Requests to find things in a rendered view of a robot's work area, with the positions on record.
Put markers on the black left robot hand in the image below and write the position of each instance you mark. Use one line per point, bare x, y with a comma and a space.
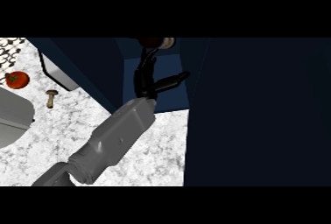
146, 83

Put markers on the dark red wine bottle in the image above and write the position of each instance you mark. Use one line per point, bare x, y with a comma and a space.
158, 41

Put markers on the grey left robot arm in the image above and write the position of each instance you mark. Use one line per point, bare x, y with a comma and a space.
116, 137

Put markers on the dark blue cabinet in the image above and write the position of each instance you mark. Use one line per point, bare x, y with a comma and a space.
109, 67

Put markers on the dark blue cabinet door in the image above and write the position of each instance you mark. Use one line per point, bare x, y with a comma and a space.
259, 116

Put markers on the pale grey flat panel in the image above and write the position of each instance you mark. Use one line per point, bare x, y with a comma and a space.
59, 74

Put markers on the brown mushroom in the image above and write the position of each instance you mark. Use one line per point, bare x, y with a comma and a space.
51, 98

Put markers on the red tomato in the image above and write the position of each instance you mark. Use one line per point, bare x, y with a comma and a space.
17, 80

